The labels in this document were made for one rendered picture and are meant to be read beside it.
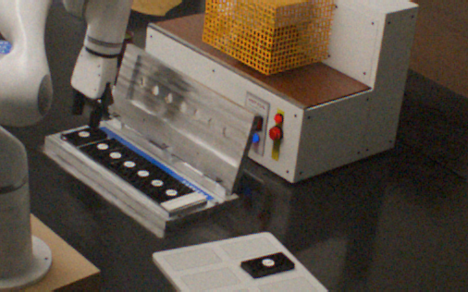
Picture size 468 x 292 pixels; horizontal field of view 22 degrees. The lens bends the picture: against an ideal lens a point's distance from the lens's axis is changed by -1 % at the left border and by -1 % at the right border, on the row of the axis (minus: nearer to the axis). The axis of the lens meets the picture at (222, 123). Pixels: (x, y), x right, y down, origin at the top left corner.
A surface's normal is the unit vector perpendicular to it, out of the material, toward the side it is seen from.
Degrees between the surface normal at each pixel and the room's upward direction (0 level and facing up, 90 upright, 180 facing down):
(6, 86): 60
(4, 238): 91
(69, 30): 0
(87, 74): 78
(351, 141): 90
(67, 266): 4
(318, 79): 0
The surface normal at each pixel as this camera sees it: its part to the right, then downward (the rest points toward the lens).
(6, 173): 0.50, 0.30
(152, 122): -0.70, 0.00
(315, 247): 0.11, -0.89
